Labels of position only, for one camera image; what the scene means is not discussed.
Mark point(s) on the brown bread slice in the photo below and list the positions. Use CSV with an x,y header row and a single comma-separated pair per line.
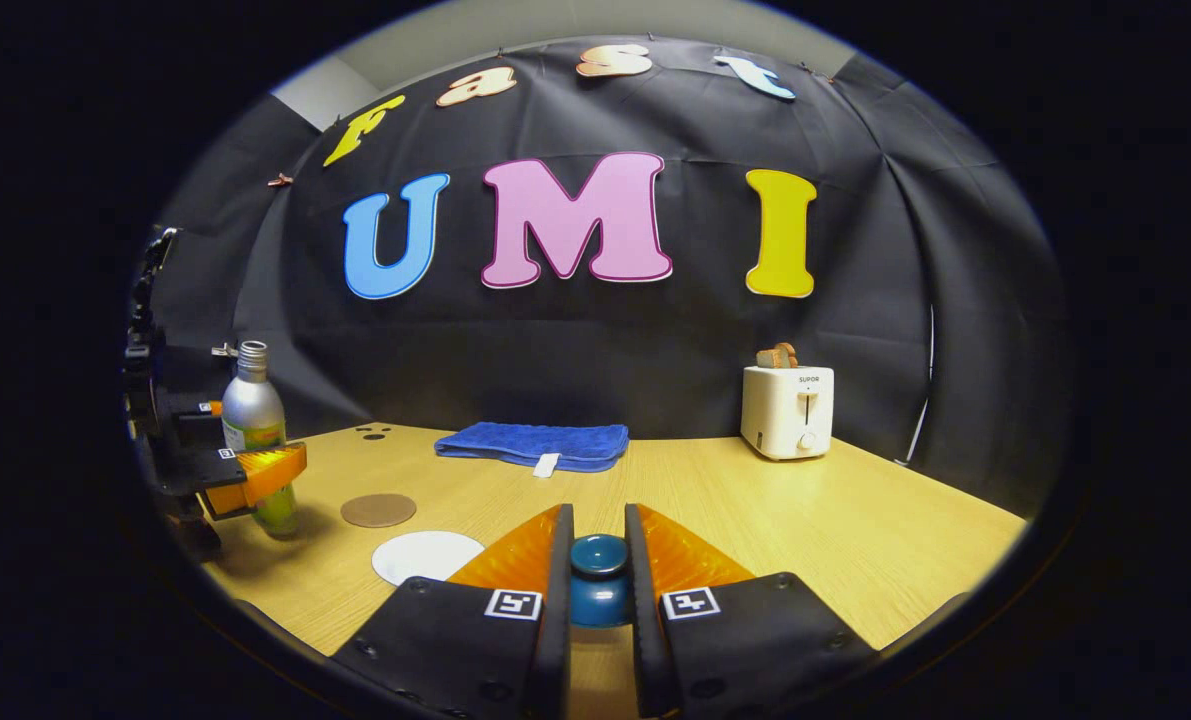
x,y
777,355

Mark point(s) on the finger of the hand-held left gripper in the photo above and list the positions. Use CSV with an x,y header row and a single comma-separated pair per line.
x,y
255,475
195,407

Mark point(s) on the silver green-label water bottle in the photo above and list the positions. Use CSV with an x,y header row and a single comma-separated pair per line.
x,y
252,410

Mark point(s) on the red cloth clip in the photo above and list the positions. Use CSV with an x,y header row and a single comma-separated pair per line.
x,y
280,181

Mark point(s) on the black backdrop cloth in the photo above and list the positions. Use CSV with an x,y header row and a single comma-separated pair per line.
x,y
655,350

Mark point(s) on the white cloth clip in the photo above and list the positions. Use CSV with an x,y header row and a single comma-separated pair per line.
x,y
223,350

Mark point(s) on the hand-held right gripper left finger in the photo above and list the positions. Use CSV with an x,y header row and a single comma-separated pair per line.
x,y
555,620

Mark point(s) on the white toaster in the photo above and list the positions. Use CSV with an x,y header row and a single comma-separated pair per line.
x,y
785,415

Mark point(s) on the brown round coaster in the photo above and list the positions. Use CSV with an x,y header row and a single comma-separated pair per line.
x,y
378,510

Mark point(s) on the blue folded towel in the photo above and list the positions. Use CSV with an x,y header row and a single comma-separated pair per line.
x,y
530,443

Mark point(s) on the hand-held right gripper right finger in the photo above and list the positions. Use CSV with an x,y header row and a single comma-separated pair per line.
x,y
643,620

